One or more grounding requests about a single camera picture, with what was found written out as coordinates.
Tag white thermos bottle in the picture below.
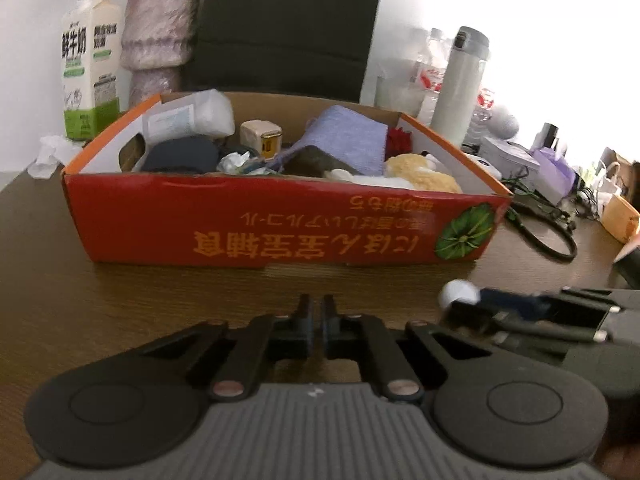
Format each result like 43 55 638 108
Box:
430 26 489 147

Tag wooden desktop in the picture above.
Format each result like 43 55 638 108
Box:
0 167 640 480

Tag white milk carton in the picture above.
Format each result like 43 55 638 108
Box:
61 0 124 142

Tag red cardboard box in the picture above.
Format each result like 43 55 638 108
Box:
61 91 515 267

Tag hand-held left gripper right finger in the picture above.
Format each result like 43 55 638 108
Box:
321 294 501 404

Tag dark olive object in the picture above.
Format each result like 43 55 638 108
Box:
290 145 362 179

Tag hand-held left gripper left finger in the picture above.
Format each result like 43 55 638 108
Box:
144 294 316 402

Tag purple fabric pouch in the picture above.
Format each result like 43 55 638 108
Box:
270 105 389 171

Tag translucent white plastic container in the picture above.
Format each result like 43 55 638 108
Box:
142 89 236 142

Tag crumpled white tissue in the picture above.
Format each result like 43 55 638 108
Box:
29 135 91 181

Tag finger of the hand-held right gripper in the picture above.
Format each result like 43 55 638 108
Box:
445 307 611 348
477 286 623 323

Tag small white ball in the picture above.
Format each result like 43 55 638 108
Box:
439 280 479 311

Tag black paper bag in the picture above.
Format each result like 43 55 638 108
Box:
186 0 388 104

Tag iridescent plastic bag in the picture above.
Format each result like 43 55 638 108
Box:
217 151 281 176

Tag white printed tin box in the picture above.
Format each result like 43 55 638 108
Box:
480 137 542 182

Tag purple tissue pack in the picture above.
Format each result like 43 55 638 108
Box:
531 147 577 202

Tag white and yellow plush toy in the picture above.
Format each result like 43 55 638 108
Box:
324 151 463 194

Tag small white yellow box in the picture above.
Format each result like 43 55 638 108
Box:
239 119 284 159

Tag yellow paper bag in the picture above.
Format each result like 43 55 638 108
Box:
600 192 640 244

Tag pink textured vase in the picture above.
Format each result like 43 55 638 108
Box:
120 0 202 111

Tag clear glass cup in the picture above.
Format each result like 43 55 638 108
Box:
374 74 426 116

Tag clear plastic water bottle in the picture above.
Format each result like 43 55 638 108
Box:
410 27 451 128
469 87 497 142

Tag white power bank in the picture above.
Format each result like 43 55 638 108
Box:
462 152 503 181

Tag red fabric flower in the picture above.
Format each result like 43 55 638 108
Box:
386 127 414 154

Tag dark navy pouch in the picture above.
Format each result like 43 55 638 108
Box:
142 135 222 174

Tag white round speaker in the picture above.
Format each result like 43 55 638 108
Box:
487 105 521 139

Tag dark green neckband earphones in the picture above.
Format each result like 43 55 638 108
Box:
504 180 579 262

